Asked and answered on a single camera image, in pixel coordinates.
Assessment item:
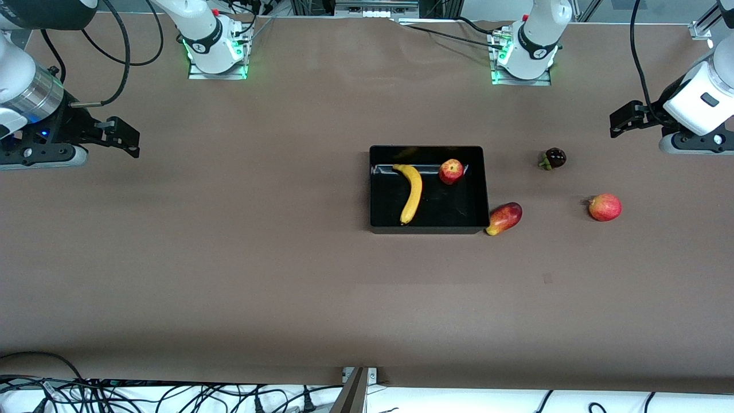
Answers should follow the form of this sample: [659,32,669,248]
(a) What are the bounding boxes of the dark purple mangosteen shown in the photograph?
[538,147,567,171]

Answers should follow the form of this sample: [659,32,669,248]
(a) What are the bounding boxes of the yellow banana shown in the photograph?
[392,163,424,225]

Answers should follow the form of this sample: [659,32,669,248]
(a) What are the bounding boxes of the right arm black loop cable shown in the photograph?
[82,0,165,67]

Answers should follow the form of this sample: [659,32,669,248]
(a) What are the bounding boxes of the small metal table bracket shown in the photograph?
[342,367,378,384]

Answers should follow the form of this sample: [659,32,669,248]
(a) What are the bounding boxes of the red peach fruit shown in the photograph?
[587,193,623,222]

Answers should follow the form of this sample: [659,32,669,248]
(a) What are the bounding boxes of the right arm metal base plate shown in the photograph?
[188,23,248,80]

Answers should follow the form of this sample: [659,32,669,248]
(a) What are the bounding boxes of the white connector strip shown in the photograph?
[335,0,420,18]

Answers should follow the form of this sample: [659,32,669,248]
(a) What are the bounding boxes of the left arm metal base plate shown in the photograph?
[490,26,552,87]

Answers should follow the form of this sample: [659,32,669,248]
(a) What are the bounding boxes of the red yellow mango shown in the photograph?
[485,202,523,236]

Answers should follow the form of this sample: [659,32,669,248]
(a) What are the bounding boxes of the aluminium corner bracket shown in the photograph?
[690,6,724,41]

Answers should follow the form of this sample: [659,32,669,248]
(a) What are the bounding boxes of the black rectangular plastic box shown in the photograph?
[369,145,491,235]

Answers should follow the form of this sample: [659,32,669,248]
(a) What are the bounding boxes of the black cable tangle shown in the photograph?
[0,351,322,413]

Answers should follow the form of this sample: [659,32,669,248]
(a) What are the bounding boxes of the grey aluminium profile post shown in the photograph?
[330,367,368,413]

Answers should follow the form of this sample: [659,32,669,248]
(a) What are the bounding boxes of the black cable across table edge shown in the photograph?
[396,17,508,49]

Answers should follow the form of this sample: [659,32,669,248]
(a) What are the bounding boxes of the small red apple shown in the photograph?
[439,159,464,185]

